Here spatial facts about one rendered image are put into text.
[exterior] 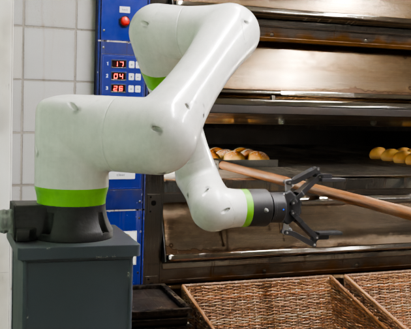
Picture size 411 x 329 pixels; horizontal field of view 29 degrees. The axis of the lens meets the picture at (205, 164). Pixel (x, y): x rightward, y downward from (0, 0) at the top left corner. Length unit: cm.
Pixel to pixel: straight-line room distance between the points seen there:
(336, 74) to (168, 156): 152
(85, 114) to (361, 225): 168
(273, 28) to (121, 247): 143
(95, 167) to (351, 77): 156
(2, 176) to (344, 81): 117
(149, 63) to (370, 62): 128
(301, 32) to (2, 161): 105
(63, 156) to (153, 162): 16
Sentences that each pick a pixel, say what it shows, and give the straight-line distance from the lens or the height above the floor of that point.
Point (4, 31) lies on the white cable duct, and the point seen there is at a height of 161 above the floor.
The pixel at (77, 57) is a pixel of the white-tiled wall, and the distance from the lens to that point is 243.
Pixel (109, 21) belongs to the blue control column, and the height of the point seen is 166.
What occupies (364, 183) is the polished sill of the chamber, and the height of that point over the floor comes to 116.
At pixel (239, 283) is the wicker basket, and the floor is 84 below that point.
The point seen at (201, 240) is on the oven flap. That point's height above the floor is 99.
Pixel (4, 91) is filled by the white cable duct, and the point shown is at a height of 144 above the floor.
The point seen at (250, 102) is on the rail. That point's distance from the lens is 246.
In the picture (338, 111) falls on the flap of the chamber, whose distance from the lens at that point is 261.
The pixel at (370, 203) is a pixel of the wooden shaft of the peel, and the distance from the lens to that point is 209.
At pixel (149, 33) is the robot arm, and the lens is 170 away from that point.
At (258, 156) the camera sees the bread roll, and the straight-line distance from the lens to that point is 310.
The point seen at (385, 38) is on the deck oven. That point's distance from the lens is 288.
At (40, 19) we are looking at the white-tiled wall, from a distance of 241.
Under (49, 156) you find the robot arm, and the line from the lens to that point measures 139.
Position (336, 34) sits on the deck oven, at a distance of 278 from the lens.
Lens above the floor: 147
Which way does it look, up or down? 5 degrees down
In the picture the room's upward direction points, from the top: 2 degrees clockwise
